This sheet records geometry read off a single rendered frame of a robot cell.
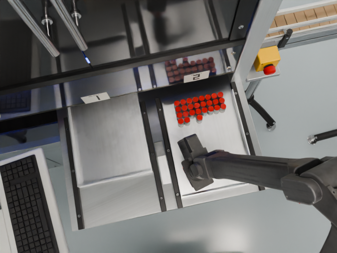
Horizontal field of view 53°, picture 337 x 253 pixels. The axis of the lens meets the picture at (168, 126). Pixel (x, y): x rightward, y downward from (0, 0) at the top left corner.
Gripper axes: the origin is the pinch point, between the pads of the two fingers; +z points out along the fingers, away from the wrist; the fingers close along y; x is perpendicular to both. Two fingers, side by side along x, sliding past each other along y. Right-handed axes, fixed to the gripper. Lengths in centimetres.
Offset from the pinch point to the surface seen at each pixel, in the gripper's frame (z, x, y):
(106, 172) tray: 5.9, 27.1, 14.9
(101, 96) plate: -7.9, 16.5, 36.1
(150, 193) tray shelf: 5.2, 16.1, 1.4
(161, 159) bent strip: 5.2, 7.7, 10.3
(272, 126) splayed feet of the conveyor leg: 91, -67, 8
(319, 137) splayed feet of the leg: 82, -85, -11
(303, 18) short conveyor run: 0, -63, 33
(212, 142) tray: 4.6, -11.3, 7.5
